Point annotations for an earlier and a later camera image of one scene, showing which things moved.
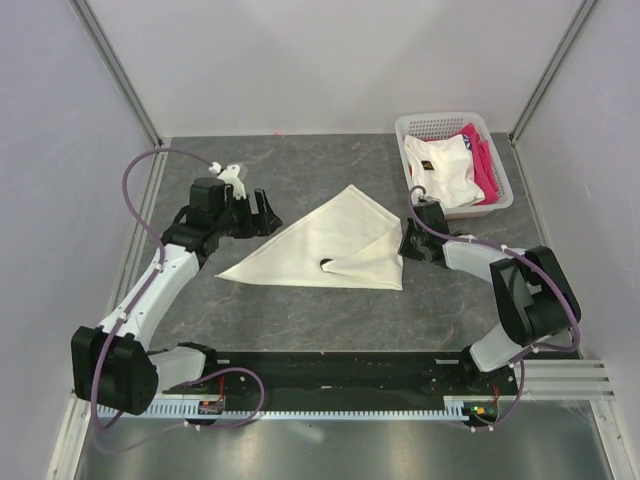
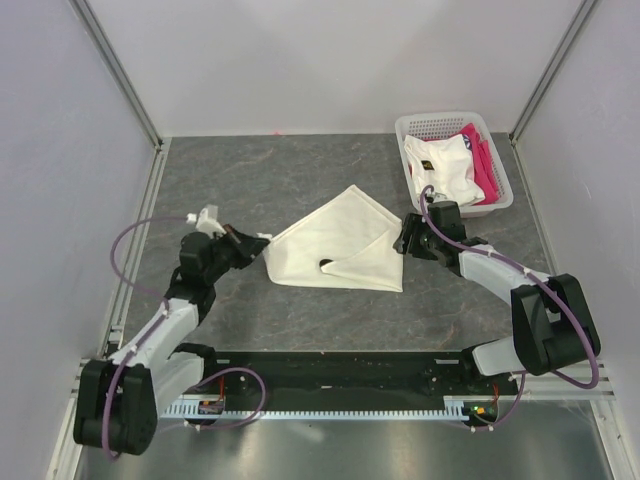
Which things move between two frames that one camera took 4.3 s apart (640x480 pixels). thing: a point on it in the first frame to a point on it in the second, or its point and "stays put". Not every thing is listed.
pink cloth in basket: (484, 170) stays put
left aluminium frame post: (100, 42) stays put
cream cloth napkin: (345, 240) stays put
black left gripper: (262, 224) to (245, 247)
